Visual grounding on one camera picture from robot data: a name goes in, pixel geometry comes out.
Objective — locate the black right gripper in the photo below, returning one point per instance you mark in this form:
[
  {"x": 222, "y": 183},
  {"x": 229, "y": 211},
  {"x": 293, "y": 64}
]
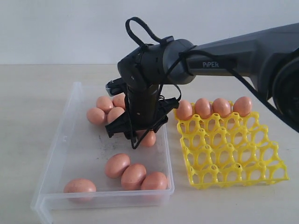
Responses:
[{"x": 145, "y": 110}]

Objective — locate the brown egg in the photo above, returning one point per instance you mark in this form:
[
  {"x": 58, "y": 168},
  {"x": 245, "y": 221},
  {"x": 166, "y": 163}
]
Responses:
[
  {"x": 116, "y": 165},
  {"x": 203, "y": 108},
  {"x": 149, "y": 140},
  {"x": 243, "y": 106},
  {"x": 133, "y": 177},
  {"x": 96, "y": 116},
  {"x": 119, "y": 101},
  {"x": 184, "y": 111},
  {"x": 104, "y": 103},
  {"x": 222, "y": 107},
  {"x": 79, "y": 185},
  {"x": 155, "y": 181},
  {"x": 114, "y": 114}
]

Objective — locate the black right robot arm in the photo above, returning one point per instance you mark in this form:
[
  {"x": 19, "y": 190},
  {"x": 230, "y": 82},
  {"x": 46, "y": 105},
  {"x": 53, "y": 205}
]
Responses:
[{"x": 266, "y": 62}]

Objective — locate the clear plastic storage box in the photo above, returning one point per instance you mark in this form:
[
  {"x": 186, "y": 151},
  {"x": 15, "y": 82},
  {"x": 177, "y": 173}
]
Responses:
[{"x": 81, "y": 150}]

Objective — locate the yellow plastic egg tray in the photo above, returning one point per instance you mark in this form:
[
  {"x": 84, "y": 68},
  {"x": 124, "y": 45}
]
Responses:
[{"x": 231, "y": 151}]

